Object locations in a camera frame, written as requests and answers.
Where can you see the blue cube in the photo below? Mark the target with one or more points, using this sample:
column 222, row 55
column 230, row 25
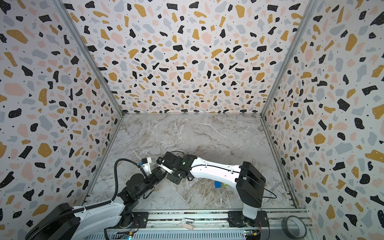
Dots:
column 218, row 185

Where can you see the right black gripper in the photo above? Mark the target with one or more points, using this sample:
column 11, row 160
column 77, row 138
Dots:
column 165, row 161

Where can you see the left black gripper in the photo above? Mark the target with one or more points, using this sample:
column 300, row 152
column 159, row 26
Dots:
column 157, row 175

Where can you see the pink white tag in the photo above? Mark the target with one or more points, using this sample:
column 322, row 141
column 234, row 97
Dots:
column 187, row 224

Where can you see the black tape roll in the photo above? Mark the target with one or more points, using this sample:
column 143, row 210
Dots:
column 294, row 228

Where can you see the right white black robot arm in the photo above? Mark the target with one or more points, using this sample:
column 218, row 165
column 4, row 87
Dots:
column 245, row 179

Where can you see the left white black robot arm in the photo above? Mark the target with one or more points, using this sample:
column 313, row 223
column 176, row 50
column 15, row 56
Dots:
column 74, row 223

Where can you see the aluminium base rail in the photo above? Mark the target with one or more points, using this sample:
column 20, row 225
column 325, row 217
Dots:
column 270, row 224

